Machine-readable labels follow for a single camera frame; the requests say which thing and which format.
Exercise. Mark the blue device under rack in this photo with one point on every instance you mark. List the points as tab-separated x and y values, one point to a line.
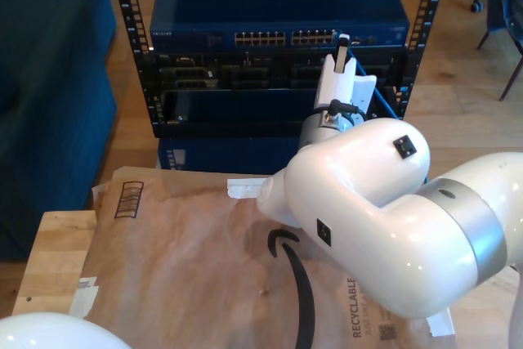
224	157

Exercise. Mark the long white tape strip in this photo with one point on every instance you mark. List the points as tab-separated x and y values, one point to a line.
241	189

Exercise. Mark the black rack server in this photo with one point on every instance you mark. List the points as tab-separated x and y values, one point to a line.
192	73

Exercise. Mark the brown paper mailer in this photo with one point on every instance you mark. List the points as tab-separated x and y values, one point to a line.
184	242

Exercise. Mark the short white tape piece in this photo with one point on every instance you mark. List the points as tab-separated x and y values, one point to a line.
443	326

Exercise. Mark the blue sofa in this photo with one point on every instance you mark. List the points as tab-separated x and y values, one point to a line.
49	120

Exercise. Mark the white paper shipping label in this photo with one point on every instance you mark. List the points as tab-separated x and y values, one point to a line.
83	296

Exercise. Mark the black rack frame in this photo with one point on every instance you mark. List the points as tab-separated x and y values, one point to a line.
130	5

